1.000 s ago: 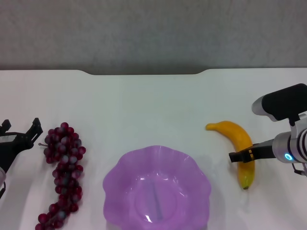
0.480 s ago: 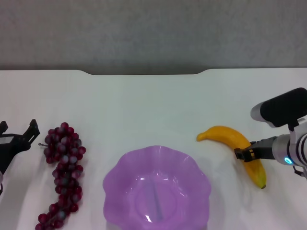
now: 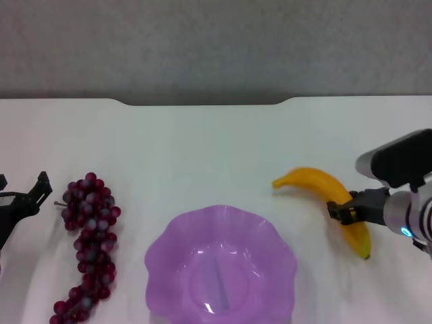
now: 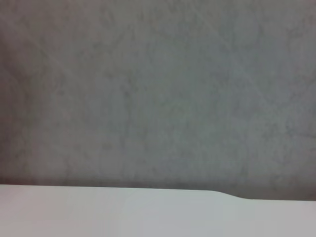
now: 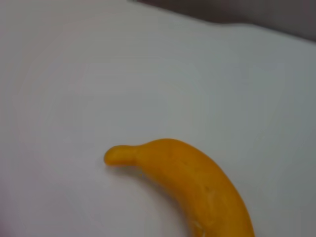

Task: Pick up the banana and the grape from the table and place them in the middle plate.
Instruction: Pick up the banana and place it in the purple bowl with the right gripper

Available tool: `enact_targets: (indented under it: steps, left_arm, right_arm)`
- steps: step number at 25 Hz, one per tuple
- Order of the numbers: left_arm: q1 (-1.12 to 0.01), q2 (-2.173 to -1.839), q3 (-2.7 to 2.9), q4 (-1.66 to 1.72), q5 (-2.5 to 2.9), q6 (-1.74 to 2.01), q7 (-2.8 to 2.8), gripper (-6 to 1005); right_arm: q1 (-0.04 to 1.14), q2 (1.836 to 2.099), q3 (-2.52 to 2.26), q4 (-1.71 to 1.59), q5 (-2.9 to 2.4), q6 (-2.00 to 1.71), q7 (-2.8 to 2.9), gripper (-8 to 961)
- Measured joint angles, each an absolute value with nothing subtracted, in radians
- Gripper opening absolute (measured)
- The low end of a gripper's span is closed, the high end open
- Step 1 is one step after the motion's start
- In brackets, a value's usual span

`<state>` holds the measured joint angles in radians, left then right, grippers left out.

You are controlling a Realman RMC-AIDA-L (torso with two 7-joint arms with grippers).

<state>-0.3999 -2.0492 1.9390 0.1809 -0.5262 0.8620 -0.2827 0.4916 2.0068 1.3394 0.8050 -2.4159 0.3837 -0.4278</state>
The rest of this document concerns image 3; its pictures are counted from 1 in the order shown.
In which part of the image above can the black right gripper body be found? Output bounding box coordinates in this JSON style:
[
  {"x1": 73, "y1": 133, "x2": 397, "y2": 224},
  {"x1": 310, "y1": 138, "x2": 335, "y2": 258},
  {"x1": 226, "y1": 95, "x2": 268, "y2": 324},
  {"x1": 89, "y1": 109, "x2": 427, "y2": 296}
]
[{"x1": 354, "y1": 188, "x2": 391, "y2": 226}]

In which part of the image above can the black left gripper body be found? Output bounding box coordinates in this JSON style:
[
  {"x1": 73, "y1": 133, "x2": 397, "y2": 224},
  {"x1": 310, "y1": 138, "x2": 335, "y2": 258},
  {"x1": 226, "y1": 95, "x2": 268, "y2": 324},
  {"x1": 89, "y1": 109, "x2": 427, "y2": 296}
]
[{"x1": 0, "y1": 190, "x2": 37, "y2": 252}]

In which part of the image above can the yellow banana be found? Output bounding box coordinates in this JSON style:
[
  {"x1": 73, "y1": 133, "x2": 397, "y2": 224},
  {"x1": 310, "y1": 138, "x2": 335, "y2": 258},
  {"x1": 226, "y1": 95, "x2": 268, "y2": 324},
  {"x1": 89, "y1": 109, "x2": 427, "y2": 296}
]
[{"x1": 271, "y1": 167, "x2": 372, "y2": 260}]

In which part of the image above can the dark red grape bunch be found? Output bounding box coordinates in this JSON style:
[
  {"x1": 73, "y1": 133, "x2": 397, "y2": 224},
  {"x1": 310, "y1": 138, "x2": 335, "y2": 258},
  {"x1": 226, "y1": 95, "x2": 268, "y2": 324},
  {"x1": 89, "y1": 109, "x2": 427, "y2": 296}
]
[{"x1": 49, "y1": 171, "x2": 122, "y2": 324}]

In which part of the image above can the purple translucent wavy plate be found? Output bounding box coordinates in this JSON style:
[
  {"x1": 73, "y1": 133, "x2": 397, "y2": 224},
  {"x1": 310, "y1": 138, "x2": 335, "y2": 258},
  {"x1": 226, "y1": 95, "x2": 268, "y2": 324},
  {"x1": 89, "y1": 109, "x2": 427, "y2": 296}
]
[{"x1": 144, "y1": 204, "x2": 298, "y2": 324}]

